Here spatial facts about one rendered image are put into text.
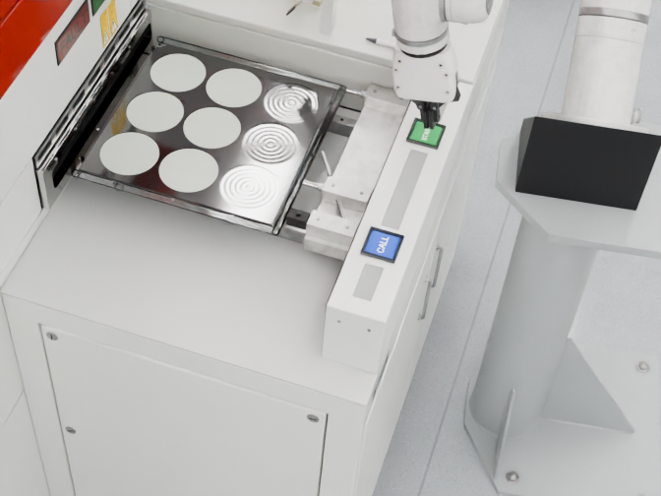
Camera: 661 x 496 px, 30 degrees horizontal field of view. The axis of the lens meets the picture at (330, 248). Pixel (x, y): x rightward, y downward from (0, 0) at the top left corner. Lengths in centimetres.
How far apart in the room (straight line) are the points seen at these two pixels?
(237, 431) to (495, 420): 87
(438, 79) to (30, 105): 64
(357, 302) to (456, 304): 125
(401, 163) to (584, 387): 94
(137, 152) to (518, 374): 99
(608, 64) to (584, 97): 7
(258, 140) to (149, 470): 66
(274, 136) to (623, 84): 60
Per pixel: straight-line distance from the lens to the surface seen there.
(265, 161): 212
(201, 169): 210
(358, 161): 215
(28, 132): 200
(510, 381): 269
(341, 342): 191
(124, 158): 213
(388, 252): 192
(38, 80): 199
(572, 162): 217
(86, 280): 206
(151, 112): 220
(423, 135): 209
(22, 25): 178
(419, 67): 197
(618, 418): 291
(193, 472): 231
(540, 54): 378
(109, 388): 217
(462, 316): 307
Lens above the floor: 244
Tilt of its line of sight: 51 degrees down
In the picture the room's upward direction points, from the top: 5 degrees clockwise
